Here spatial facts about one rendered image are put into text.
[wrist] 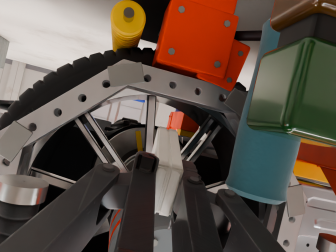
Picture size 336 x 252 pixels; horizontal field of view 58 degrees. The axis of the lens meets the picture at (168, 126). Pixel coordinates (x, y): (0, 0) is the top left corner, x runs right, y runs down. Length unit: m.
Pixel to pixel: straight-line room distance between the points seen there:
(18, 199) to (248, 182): 0.28
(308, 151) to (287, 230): 0.40
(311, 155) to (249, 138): 0.54
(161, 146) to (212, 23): 0.38
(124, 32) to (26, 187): 0.32
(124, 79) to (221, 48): 0.17
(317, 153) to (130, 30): 0.63
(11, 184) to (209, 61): 0.36
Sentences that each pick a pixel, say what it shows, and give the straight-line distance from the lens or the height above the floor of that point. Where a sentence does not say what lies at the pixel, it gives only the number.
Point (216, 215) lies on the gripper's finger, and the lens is 0.16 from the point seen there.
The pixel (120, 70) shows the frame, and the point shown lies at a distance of 0.50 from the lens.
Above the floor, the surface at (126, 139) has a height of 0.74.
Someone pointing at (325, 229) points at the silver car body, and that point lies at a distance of 1.15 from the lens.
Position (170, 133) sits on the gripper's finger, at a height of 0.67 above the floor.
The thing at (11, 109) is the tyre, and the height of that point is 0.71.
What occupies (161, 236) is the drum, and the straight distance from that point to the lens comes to 0.39.
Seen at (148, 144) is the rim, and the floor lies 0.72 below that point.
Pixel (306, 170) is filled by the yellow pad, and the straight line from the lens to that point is 1.06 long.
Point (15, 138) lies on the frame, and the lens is 0.52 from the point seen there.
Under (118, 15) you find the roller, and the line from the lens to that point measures 0.53.
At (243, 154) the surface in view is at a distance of 0.44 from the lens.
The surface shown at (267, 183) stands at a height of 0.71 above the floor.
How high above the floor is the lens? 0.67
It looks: level
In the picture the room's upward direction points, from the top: 167 degrees counter-clockwise
